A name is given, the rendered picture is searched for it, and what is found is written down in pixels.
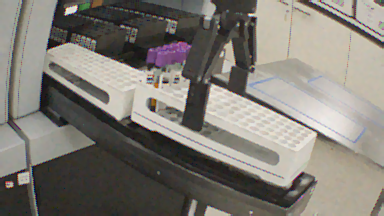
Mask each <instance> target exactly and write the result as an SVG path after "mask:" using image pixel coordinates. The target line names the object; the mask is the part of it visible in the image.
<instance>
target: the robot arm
mask: <svg viewBox="0 0 384 216"><path fill-rule="evenodd" d="M257 2H258V1H257V0H210V3H212V4H214V5H215V6H216V8H215V10H214V12H215V13H214V14H213V15H212V16H207V15H205V14H202V15H201V16H200V19H199V29H198V31H197V34H196V36H195V38H194V40H193V43H192V45H191V48H190V51H189V53H188V56H187V59H186V62H185V64H184V67H183V70H182V73H181V76H182V77H184V78H187V79H189V80H190V83H189V89H188V94H187V99H186V104H185V109H184V114H183V119H182V125H184V126H187V127H189V128H191V129H193V130H195V132H197V133H199V132H201V130H202V126H203V121H204V116H205V112H206V107H207V102H208V98H209V93H210V88H211V84H210V83H208V79H209V77H210V75H211V73H212V71H213V69H214V67H215V65H216V63H217V61H218V59H219V58H220V56H221V55H220V54H221V52H222V51H223V49H224V47H225V45H227V44H229V43H230V41H231V42H232V51H233V52H234V59H235V66H232V67H231V71H230V76H229V81H228V85H227V90H226V91H228V92H231V93H233V94H236V95H238V96H241V97H243V98H245V95H246V94H245V91H246V86H247V82H248V78H249V76H248V74H249V72H251V73H254V71H255V68H254V67H251V66H256V63H257V55H256V53H257V46H256V43H257V39H256V34H257V32H256V27H257V26H256V24H257V22H258V21H257V17H256V16H253V15H250V14H254V13H255V12H256V11H257V9H256V8H257ZM217 33H218V34H217ZM250 56H252V58H250ZM190 70H191V71H190ZM202 73H203V74H202Z"/></svg>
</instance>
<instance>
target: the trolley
mask: <svg viewBox="0 0 384 216"><path fill-rule="evenodd" d="M252 67H254V68H255V71H254V73H251V72H249V74H248V76H249V78H248V82H247V86H246V91H245V94H246V95H245V99H247V100H249V101H252V102H254V103H256V104H258V105H261V106H262V107H264V108H266V109H268V110H271V111H272V112H274V113H276V114H280V115H282V116H284V117H285V118H287V119H289V120H291V121H294V122H295V123H297V124H299V125H302V126H303V127H305V128H308V129H309V130H311V131H314V132H315V133H316V134H317V135H316V138H317V139H318V140H321V141H322V142H325V143H326V144H328V145H331V146H332V147H334V148H335V149H337V150H340V151H342V153H343V152H344V153H345V154H347V155H349V156H351V157H353V158H354V159H357V161H360V162H362V163H364V164H365V165H367V166H369V167H372V168H373V169H375V170H377V171H379V172H381V173H383V174H384V111H383V110H382V109H380V108H379V107H377V106H376V105H374V104H372V103H370V102H369V101H368V100H366V99H364V98H363V97H361V96H359V95H358V94H356V93H354V92H353V91H352V90H350V89H348V88H347V87H345V86H344V85H342V84H339V83H338V82H337V81H335V80H334V79H332V78H331V77H329V76H327V75H325V74H323V73H322V72H320V71H318V70H317V69H315V68H313V67H311V66H310V65H308V64H306V63H305V62H303V61H300V60H299V59H297V58H296V57H295V58H292V59H291V58H290V59H287V60H286V59H284V60H282V61H280V60H279V61H276V62H270V63H268V64H267V63H265V64H261V65H256V66H252ZM229 76H230V71H228V72H225V73H221V74H217V75H213V76H211V77H210V80H209V83H210V84H211V85H214V86H216V87H218V88H221V89H223V90H227V85H228V81H229ZM383 204H384V186H383V188H382V191H381V193H380V195H379V197H378V200H377V201H376V204H375V205H374V208H373V210H372V212H371V213H370V216H378V214H379V212H380V210H381V208H382V206H383ZM196 206H197V201H196V200H192V199H191V198H189V197H185V200H184V203H183V207H182V209H181V216H194V213H195V210H196Z"/></svg>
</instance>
